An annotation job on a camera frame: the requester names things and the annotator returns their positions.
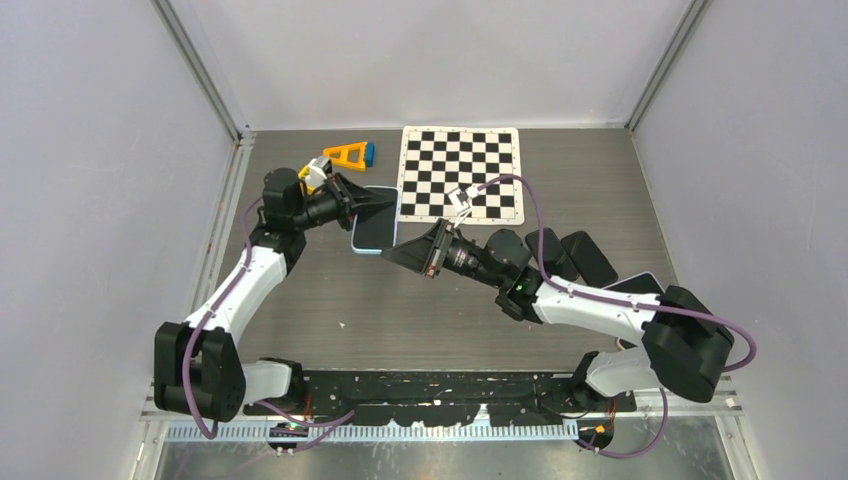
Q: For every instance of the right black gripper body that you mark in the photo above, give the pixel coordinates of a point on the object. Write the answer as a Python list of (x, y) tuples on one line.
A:
[(439, 255)]

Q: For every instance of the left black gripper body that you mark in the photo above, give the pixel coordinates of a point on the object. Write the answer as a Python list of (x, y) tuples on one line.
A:
[(345, 214)]

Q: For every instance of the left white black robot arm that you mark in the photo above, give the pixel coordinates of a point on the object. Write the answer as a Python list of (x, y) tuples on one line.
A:
[(197, 368)]

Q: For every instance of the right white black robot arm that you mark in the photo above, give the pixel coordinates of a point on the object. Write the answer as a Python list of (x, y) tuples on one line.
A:
[(674, 345)]

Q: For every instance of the black phone case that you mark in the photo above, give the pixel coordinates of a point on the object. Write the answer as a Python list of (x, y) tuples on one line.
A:
[(590, 262), (545, 247)]

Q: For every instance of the black phone case far right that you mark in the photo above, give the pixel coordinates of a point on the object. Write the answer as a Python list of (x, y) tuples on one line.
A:
[(590, 262)]

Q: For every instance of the phone with white edge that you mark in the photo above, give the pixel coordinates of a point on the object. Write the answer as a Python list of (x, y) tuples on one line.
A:
[(642, 283)]

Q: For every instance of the phone with pink edge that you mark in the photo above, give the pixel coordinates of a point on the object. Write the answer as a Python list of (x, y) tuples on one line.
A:
[(623, 344)]

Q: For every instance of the orange triangle toy block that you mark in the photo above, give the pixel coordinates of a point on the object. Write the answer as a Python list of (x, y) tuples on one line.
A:
[(357, 156)]

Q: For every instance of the yellow red blue toy block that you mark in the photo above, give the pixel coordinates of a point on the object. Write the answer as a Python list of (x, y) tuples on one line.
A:
[(309, 177)]

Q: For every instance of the black white checkerboard mat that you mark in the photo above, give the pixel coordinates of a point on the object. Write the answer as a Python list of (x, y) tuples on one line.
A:
[(437, 160)]

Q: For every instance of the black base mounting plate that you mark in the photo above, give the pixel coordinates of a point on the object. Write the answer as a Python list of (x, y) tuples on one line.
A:
[(440, 398)]

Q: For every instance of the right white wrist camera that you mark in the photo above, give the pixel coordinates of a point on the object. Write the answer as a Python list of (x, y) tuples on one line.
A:
[(462, 202)]

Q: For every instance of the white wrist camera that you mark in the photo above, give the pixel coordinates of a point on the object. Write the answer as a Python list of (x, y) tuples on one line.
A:
[(462, 202), (325, 165)]

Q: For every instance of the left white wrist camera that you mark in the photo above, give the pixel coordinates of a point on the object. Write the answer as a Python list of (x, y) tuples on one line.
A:
[(325, 165)]

